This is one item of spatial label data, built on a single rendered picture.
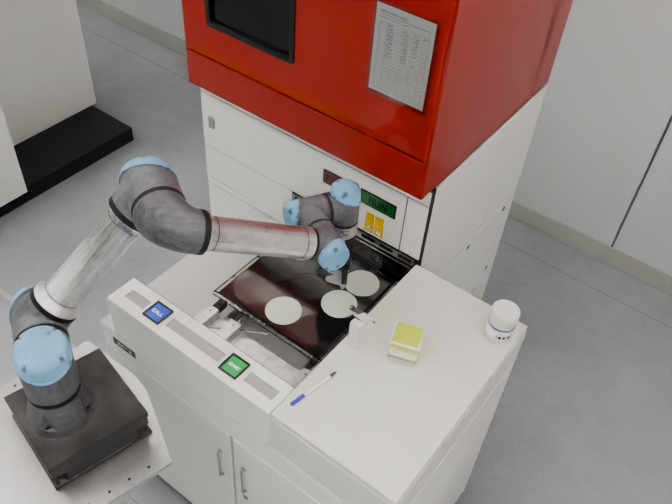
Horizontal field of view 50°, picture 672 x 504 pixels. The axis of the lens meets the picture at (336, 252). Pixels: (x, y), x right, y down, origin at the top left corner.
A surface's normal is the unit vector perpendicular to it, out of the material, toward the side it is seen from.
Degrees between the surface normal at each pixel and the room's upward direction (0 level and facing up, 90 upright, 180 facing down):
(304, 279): 0
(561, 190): 90
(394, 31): 90
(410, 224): 90
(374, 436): 0
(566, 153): 90
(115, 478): 0
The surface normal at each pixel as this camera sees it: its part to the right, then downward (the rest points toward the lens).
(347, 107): -0.60, 0.55
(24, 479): 0.06, -0.71
